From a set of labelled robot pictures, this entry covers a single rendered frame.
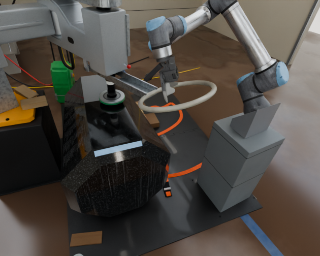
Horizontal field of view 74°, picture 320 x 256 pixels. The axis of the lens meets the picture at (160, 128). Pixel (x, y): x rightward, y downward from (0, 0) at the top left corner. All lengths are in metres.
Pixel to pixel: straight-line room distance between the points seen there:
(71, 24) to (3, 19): 0.45
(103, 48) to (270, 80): 1.13
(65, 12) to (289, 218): 2.66
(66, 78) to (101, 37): 1.96
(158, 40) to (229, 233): 1.77
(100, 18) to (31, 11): 0.69
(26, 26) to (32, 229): 1.66
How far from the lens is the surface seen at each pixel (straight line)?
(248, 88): 1.67
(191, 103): 1.11
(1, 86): 2.12
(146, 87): 1.57
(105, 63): 1.59
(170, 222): 2.11
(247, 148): 1.66
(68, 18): 1.90
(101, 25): 1.51
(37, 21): 2.07
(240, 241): 2.22
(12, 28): 2.02
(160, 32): 1.00
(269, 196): 2.61
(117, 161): 1.49
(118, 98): 1.83
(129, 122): 1.66
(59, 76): 3.44
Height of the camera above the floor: 1.91
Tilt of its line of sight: 40 degrees down
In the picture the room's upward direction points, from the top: 5 degrees clockwise
